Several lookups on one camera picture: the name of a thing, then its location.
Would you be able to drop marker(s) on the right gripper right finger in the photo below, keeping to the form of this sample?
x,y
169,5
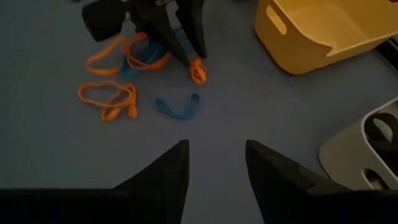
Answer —
x,y
273,193

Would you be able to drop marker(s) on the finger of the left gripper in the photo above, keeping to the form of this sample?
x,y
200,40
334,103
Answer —
x,y
161,31
194,28

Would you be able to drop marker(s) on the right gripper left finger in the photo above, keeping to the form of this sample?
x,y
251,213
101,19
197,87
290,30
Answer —
x,y
164,186

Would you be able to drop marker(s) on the blue rubber band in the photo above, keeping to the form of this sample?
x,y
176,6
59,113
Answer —
x,y
177,115
152,51

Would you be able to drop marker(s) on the wide black rubber band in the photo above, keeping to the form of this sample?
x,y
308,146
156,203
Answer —
x,y
385,152
384,115

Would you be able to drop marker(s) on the white plastic basket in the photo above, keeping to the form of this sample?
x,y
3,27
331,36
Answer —
x,y
342,155

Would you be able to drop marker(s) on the yellow plastic basket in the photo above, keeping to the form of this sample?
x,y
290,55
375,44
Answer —
x,y
295,53

